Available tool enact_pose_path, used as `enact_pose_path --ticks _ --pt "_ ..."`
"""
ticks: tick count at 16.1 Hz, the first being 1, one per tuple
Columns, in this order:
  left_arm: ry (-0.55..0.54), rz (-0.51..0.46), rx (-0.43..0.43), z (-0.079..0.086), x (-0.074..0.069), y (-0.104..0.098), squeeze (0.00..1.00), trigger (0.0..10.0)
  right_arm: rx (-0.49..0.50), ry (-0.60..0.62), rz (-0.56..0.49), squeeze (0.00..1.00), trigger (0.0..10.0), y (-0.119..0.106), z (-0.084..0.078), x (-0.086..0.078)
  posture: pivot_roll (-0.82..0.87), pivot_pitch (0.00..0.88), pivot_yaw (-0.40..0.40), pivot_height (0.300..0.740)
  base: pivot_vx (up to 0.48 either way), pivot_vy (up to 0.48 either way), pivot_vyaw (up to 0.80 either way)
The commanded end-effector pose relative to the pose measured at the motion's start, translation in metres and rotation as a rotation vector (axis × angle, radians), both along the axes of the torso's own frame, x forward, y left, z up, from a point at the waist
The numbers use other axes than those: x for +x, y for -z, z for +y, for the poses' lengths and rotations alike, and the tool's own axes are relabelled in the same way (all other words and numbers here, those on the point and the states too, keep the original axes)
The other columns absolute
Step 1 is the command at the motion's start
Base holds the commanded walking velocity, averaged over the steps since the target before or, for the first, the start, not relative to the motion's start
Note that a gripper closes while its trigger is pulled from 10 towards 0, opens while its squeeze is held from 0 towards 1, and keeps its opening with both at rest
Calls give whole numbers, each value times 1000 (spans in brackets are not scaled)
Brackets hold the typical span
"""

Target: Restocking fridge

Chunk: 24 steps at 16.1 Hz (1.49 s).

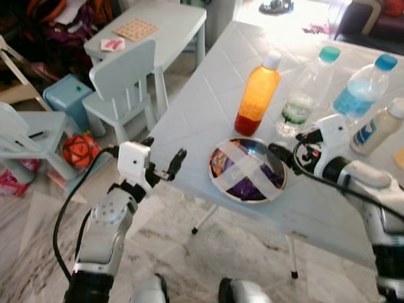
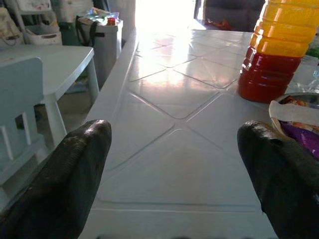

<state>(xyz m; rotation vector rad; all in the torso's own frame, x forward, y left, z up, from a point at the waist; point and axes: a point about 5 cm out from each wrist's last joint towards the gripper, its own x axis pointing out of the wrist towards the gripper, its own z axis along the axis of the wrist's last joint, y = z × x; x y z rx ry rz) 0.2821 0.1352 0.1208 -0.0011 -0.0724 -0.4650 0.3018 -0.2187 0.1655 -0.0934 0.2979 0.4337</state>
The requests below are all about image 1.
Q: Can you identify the taped round metal plate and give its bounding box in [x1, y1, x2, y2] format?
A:
[208, 137, 288, 205]

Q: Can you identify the clear bottle with green label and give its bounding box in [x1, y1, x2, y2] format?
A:
[275, 45, 341, 139]

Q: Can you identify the light blue plastic kid chair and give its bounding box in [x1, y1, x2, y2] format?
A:
[0, 101, 80, 182]
[83, 39, 159, 144]

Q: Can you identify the orange and red drink bottle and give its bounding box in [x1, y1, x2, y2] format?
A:
[234, 50, 283, 137]

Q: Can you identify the blue label water bottle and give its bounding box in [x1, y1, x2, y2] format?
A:
[332, 54, 399, 128]

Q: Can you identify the large light blue plastic table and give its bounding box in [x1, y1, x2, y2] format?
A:
[148, 20, 404, 280]

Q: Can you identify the red toy ball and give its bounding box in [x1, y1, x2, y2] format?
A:
[61, 133, 100, 169]

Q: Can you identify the cream bottle with white cap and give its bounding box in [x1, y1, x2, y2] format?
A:
[350, 97, 404, 157]

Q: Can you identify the blue plastic stool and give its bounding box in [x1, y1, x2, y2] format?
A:
[42, 74, 96, 134]

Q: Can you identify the red and white card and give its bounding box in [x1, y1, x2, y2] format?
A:
[100, 37, 126, 53]

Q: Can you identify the orange grid board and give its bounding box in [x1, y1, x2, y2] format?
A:
[114, 18, 159, 42]

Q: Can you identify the grey robot left leg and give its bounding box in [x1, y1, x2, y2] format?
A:
[129, 273, 170, 303]

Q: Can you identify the grey robot leg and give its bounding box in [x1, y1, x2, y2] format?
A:
[129, 273, 170, 303]
[217, 277, 273, 303]

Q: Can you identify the small light kid table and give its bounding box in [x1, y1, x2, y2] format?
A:
[83, 0, 208, 119]

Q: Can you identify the dark sofa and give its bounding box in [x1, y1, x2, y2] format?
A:
[333, 0, 404, 46]

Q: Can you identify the grey robot right leg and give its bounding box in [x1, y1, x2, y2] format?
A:
[217, 277, 273, 303]

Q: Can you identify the red cloth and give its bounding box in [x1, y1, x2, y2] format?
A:
[0, 167, 30, 198]

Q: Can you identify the white high chair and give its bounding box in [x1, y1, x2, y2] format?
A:
[0, 35, 46, 106]

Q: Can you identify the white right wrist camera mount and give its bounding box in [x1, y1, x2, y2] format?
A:
[317, 114, 352, 160]

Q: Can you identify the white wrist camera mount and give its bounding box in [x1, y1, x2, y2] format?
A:
[317, 114, 352, 160]
[117, 141, 153, 191]

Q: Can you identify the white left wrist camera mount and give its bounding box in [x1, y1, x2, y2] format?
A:
[117, 141, 153, 191]

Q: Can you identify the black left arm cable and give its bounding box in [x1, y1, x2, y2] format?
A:
[52, 146, 122, 282]

